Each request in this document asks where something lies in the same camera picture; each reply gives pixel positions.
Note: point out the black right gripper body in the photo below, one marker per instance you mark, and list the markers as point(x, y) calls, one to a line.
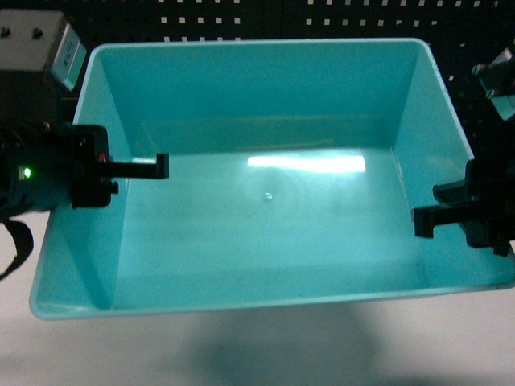
point(489, 187)

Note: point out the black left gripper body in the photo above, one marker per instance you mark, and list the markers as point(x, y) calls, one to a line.
point(89, 151)

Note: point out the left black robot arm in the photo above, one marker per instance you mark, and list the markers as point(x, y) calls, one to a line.
point(41, 169)

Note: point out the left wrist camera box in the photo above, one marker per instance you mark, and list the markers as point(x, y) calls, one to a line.
point(41, 43)

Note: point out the teal plastic bin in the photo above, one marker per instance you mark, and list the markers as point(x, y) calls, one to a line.
point(294, 168)

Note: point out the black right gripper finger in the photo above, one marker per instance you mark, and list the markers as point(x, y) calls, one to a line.
point(427, 218)
point(455, 192)

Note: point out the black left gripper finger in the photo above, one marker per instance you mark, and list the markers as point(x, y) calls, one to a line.
point(133, 170)

